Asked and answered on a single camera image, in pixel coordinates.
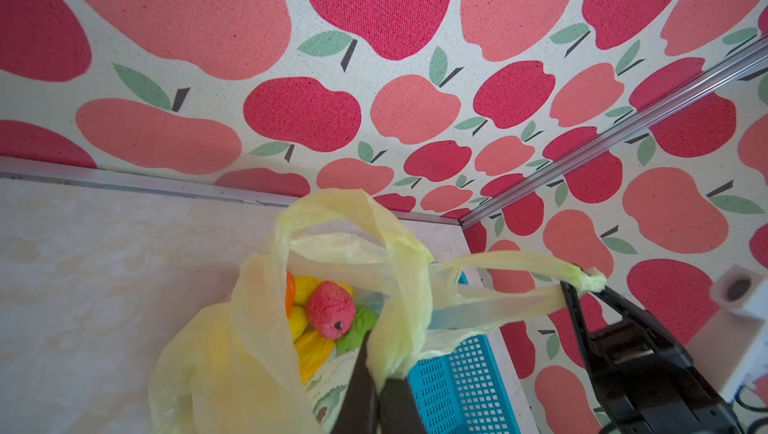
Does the yellow toy fruit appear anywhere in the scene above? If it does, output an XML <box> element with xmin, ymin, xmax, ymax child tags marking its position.
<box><xmin>288</xmin><ymin>276</ymin><xmax>354</xmax><ymax>384</ymax></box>

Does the right aluminium corner post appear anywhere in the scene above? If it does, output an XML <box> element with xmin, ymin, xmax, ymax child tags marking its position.
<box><xmin>447</xmin><ymin>37</ymin><xmax>767</xmax><ymax>228</ymax></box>

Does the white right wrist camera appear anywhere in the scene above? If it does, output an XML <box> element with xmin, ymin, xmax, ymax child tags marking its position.
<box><xmin>686</xmin><ymin>265</ymin><xmax>767</xmax><ymax>402</ymax></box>

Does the yellow plastic bag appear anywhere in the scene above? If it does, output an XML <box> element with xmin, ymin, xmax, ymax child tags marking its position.
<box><xmin>148</xmin><ymin>189</ymin><xmax>607</xmax><ymax>433</ymax></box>

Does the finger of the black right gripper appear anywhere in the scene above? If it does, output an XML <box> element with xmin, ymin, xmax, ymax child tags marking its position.
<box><xmin>560</xmin><ymin>281</ymin><xmax>604</xmax><ymax>386</ymax></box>
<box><xmin>594</xmin><ymin>287</ymin><xmax>666</xmax><ymax>338</ymax></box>

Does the teal plastic basket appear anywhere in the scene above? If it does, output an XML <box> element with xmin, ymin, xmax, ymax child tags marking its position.
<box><xmin>406</xmin><ymin>271</ymin><xmax>522</xmax><ymax>434</ymax></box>

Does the red toy strawberry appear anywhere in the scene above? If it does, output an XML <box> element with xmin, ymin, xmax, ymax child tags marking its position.
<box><xmin>306</xmin><ymin>281</ymin><xmax>356</xmax><ymax>340</ymax></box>

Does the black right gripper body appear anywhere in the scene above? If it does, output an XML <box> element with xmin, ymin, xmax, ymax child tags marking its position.
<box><xmin>590</xmin><ymin>319</ymin><xmax>742</xmax><ymax>433</ymax></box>

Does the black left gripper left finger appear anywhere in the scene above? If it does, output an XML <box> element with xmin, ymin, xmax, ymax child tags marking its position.
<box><xmin>331</xmin><ymin>331</ymin><xmax>379</xmax><ymax>434</ymax></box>

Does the green toy fruit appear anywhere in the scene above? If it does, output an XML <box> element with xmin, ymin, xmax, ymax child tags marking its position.
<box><xmin>336</xmin><ymin>307</ymin><xmax>378</xmax><ymax>356</ymax></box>

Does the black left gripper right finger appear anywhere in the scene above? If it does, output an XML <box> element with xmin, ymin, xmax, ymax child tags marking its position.
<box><xmin>379</xmin><ymin>379</ymin><xmax>427</xmax><ymax>434</ymax></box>

